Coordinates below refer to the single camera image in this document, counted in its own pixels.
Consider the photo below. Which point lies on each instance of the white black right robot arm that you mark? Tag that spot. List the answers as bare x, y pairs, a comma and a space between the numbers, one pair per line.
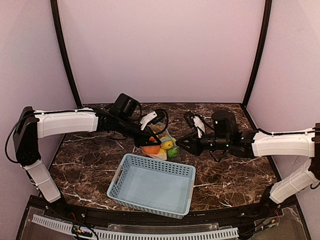
259, 143

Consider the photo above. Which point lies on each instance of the green toy bitter gourd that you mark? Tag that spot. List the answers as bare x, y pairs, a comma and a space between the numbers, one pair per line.
172, 153

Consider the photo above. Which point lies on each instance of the black frame post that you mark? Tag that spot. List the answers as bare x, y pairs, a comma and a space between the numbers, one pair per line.
63, 52
259, 52

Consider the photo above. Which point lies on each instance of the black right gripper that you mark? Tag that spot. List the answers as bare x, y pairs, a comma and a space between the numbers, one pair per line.
195, 144

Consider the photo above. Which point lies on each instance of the yellow wrinkled toy fruit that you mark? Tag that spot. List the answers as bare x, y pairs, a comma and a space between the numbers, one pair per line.
167, 138

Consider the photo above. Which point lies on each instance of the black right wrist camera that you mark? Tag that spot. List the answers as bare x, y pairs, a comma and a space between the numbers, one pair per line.
224, 122

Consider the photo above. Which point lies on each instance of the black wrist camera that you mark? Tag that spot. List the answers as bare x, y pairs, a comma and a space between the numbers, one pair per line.
224, 122
125, 105

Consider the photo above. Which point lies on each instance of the black table front rail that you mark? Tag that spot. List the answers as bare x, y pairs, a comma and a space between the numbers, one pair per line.
236, 216

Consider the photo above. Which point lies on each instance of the white slotted cable duct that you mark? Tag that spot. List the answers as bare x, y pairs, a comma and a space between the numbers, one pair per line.
138, 232

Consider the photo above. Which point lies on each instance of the clear zip bag blue zipper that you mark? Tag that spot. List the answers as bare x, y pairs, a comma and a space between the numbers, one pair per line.
162, 154

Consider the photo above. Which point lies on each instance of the orange toy fruit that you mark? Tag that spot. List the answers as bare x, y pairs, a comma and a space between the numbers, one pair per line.
153, 150

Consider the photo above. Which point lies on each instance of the black frame post right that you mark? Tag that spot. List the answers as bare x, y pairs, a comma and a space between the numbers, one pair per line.
259, 52

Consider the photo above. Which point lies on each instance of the black frame post left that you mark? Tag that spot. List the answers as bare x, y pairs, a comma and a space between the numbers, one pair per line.
63, 52

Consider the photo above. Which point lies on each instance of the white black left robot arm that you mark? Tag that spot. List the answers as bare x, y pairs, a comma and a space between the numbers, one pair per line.
37, 124

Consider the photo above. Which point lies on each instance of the yellow toy mango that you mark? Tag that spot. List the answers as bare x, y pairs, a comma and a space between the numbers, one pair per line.
166, 145

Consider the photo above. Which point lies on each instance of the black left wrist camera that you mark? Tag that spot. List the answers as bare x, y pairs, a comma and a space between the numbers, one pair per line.
125, 105

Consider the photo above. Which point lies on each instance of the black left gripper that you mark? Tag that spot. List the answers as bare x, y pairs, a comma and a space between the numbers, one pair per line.
140, 139

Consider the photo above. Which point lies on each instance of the light blue perforated plastic basket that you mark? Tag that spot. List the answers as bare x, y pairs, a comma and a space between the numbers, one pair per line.
154, 186

